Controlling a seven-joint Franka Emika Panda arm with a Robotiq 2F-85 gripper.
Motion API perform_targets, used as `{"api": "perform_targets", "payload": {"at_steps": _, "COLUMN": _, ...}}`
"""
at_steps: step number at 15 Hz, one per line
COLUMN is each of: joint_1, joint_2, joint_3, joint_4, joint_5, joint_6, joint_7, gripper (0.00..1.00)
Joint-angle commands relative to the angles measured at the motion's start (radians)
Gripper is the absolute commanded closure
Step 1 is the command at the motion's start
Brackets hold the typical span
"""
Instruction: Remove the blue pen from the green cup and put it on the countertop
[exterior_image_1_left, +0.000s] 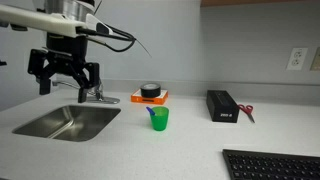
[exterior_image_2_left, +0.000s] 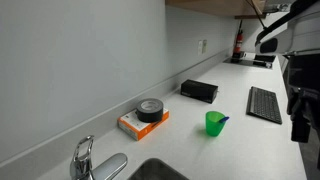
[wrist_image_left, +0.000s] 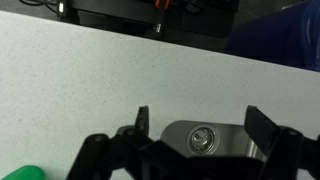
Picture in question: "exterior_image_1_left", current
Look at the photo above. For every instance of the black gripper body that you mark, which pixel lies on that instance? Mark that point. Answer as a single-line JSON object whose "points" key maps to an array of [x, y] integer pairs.
{"points": [[66, 45]]}

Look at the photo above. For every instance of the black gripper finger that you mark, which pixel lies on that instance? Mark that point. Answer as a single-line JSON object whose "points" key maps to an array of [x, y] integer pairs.
{"points": [[42, 71], [87, 78]]}

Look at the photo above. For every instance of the blue pen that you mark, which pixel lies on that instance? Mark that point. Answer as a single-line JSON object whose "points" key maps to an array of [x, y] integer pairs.
{"points": [[150, 110]]}

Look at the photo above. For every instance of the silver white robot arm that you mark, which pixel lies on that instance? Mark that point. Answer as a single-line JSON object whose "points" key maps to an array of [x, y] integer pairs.
{"points": [[68, 8]]}

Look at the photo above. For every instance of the green plastic cup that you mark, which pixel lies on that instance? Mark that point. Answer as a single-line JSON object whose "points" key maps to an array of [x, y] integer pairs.
{"points": [[160, 121]]}

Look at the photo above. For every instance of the chrome faucet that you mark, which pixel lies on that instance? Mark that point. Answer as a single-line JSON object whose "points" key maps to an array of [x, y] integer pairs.
{"points": [[100, 97]]}

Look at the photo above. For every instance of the stainless steel sink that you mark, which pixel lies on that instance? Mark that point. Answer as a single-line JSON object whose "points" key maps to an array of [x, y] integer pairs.
{"points": [[68, 122]]}

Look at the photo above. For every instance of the black tape roll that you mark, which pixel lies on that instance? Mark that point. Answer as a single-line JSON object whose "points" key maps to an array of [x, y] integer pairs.
{"points": [[150, 90]]}

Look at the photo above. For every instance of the orange white flat box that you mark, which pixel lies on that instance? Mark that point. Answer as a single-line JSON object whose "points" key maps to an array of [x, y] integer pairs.
{"points": [[160, 99]]}

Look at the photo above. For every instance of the black rectangular box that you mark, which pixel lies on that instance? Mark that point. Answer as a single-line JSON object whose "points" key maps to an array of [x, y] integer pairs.
{"points": [[220, 105]]}

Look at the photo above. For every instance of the black keyboard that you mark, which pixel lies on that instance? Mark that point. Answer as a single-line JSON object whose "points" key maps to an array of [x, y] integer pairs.
{"points": [[273, 165]]}

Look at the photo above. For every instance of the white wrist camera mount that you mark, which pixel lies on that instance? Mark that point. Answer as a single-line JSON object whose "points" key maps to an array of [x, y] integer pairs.
{"points": [[36, 20]]}

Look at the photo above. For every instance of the white wall power outlet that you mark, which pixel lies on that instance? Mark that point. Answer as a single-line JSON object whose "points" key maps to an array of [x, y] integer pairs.
{"points": [[296, 59]]}

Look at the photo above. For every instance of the beige wall plate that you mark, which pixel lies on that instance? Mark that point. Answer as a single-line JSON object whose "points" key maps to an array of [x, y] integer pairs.
{"points": [[316, 59]]}

